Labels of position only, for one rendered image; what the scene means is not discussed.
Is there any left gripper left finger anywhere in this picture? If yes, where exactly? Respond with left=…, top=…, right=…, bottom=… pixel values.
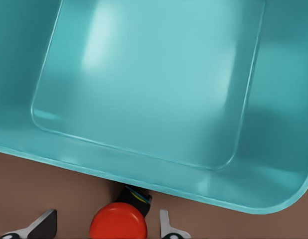
left=0, top=209, right=58, bottom=239

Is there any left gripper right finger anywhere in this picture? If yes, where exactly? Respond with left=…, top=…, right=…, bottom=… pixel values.
left=159, top=209, right=192, bottom=239

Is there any blue storage box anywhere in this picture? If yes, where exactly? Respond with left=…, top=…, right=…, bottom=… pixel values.
left=0, top=0, right=308, bottom=216

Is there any red push button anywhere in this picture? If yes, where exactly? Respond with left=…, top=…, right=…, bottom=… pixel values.
left=89, top=184, right=153, bottom=239

